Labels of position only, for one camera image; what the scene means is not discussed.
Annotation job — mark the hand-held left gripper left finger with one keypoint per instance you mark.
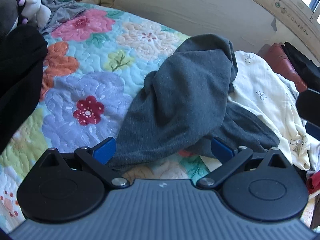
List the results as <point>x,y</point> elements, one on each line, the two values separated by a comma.
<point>105,151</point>

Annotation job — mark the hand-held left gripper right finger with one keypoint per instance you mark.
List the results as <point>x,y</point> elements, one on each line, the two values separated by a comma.
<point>221,151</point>

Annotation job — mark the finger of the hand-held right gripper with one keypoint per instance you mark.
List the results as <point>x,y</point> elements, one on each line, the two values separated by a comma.
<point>310,105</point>

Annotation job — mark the dark grey garment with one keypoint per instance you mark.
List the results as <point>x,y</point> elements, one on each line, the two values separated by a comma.
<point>187,92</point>

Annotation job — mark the cream bow print garment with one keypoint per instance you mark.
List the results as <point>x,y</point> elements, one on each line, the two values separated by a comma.
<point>265,85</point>

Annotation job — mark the reddish brown garment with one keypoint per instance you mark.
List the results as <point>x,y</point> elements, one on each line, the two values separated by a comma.
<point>280,60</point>

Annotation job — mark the floral quilt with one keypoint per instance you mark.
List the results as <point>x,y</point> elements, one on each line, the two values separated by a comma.
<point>82,85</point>

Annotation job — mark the black cloth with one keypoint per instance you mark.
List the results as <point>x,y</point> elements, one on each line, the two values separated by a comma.
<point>17,80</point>

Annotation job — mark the light grey garment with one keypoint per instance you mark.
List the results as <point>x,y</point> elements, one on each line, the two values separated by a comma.
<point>62,10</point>

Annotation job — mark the white plush toy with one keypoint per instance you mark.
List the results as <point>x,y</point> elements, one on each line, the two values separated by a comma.
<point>32,0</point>

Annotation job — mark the dark grey plush toy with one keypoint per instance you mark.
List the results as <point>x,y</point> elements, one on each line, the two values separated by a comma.
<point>7,10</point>

